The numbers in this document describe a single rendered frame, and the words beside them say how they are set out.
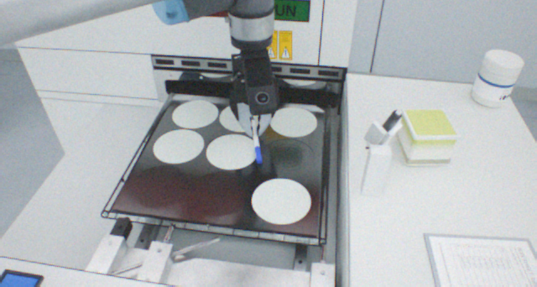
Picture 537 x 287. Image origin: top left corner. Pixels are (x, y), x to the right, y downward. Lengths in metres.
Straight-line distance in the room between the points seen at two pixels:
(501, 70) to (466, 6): 1.71
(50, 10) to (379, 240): 0.46
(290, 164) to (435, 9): 1.88
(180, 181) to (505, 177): 0.55
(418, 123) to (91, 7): 0.48
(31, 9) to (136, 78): 0.65
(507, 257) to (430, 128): 0.21
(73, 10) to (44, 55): 0.72
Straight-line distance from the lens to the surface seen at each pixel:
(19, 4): 0.37
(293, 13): 0.81
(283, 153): 0.75
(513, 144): 0.79
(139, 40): 0.94
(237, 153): 0.75
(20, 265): 0.61
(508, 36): 2.69
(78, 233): 0.80
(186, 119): 0.84
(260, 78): 0.64
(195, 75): 0.92
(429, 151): 0.65
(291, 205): 0.66
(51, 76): 1.13
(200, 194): 0.68
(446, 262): 0.56
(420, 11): 2.47
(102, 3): 0.39
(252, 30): 0.63
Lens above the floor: 1.41
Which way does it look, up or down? 40 degrees down
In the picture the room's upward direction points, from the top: straight up
